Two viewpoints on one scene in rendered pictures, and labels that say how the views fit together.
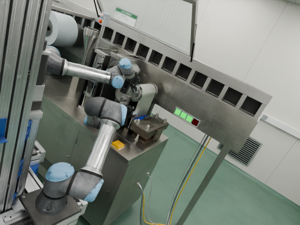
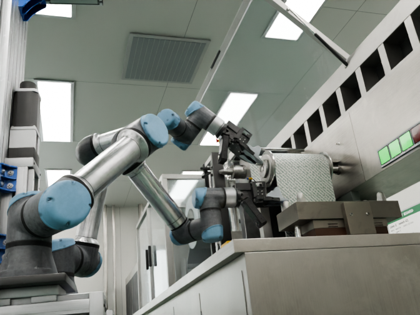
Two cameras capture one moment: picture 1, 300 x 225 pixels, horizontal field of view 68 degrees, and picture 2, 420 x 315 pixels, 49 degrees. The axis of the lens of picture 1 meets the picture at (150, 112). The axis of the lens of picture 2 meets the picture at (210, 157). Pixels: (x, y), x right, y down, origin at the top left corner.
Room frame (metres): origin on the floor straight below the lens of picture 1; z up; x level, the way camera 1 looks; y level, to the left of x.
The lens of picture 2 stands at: (0.40, -0.96, 0.61)
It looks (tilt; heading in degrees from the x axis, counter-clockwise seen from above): 22 degrees up; 48
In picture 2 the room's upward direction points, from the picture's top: 6 degrees counter-clockwise
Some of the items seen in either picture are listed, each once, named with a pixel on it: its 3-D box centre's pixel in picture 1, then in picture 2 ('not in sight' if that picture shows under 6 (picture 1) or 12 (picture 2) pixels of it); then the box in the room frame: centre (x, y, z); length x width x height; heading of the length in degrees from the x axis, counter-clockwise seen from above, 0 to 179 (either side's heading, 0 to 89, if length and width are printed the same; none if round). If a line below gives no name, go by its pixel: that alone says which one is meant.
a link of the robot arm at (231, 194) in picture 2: not in sight; (229, 197); (1.52, 0.20, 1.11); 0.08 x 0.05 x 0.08; 66
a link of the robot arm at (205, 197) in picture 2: not in sight; (208, 199); (1.44, 0.23, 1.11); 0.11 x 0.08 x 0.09; 156
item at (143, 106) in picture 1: (142, 108); (307, 196); (1.81, 0.07, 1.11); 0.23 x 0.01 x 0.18; 156
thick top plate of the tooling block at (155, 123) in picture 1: (150, 125); (338, 215); (1.79, -0.05, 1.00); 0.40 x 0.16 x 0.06; 156
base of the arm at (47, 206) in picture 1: (53, 195); (28, 263); (0.83, 0.28, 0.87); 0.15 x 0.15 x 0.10
